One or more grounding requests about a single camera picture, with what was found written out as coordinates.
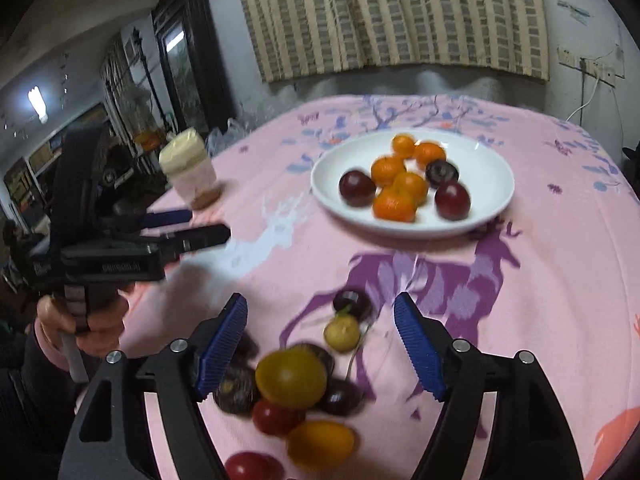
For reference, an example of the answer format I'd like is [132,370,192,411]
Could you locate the yellow round fruit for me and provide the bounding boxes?
[255,347,328,411]

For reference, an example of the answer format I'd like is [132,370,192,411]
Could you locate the large orange tangerine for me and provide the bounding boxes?
[372,188,416,223]

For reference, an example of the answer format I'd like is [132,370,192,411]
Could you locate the person's left hand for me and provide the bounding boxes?
[36,290,129,368]

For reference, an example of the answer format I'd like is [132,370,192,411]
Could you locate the jar with cream lid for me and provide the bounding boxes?
[158,128,221,210]

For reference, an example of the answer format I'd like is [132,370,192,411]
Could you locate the clear plastic bags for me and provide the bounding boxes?
[205,118,250,158]

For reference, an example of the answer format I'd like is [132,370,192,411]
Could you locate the dark water chestnut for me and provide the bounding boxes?
[314,378,364,417]
[213,365,262,417]

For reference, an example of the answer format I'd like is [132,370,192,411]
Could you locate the red cherry tomato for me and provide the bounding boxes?
[224,452,284,480]
[252,399,306,438]

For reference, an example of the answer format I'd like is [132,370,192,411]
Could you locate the dark wooden cabinet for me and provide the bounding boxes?
[151,0,235,136]

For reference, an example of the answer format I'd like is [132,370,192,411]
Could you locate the small green yellow fruit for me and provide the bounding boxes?
[323,314,360,353]

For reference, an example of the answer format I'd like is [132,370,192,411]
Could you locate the dark red plum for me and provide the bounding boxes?
[338,170,378,207]
[435,181,471,221]

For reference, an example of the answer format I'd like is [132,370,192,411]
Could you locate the dark cherry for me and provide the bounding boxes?
[332,288,372,322]

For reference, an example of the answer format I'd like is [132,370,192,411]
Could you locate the orange oval tomato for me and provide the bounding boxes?
[285,419,358,472]

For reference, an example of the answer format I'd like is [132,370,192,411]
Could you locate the pink deer print tablecloth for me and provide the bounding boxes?
[120,96,639,479]

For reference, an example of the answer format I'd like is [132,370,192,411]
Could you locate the orange tangerine front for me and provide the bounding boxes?
[393,171,428,207]

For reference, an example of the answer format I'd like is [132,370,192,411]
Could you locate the orange tangerine left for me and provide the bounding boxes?
[392,133,416,159]

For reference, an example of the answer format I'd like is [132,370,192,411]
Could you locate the orange tangerine middle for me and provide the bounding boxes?
[412,141,447,169]

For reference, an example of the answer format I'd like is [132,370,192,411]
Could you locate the dark purple plum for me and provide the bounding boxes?
[425,159,459,188]

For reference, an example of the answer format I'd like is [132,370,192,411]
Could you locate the white oval plate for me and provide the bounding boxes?
[310,129,515,240]

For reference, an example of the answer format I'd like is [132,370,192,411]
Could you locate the beige checked curtain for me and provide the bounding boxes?
[241,0,549,82]

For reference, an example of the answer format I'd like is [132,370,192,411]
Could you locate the white power strip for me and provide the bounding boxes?
[556,47,625,88]

